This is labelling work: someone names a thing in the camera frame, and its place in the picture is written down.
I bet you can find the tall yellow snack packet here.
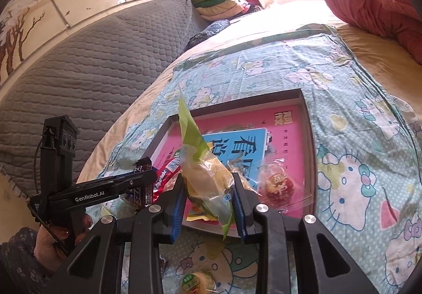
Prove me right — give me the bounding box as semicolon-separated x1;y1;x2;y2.
186;205;217;222

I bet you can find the clear bread bun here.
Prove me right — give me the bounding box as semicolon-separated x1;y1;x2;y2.
226;162;259;195

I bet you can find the clear red pastry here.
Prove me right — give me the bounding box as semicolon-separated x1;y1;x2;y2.
257;158;315;214

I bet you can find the red snack bar packet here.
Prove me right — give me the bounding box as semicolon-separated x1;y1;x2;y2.
153;158;180;201

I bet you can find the green snack packet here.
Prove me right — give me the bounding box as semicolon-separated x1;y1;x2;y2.
178;96;234;238

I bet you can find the small green label cake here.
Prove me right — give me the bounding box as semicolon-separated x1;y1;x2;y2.
180;271;216;294

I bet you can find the person's left hand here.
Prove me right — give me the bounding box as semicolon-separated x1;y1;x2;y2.
33;214;93;273

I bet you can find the pink and blue book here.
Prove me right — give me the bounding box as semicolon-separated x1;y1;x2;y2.
151;104;306;223

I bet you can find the Hello Kitty patterned blanket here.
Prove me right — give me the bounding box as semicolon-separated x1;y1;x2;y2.
79;24;421;293

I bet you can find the grey quilted headboard cover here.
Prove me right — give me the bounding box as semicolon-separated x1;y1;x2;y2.
1;0;207;198

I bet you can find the dark floral pillow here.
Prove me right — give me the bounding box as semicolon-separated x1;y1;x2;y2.
185;19;230;51

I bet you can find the beige bed sheet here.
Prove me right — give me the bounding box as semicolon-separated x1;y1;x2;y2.
77;0;421;182

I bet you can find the stack of folded blankets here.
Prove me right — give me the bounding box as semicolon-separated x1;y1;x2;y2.
191;0;262;22

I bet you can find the red quilted duvet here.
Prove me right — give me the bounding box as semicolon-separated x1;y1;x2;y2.
324;0;421;63

